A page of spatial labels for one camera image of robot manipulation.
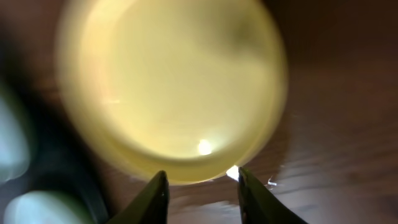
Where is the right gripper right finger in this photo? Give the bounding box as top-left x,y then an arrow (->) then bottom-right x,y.
238,167 -> 307,224

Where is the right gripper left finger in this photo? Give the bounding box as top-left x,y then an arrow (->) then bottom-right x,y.
106,170 -> 170,224

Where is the yellow plate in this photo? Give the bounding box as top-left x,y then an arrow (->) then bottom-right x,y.
57,0 -> 288,185

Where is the light green plate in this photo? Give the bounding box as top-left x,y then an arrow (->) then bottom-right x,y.
3,190 -> 95,224

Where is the round black tray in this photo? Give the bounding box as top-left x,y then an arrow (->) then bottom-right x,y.
1,32 -> 110,223

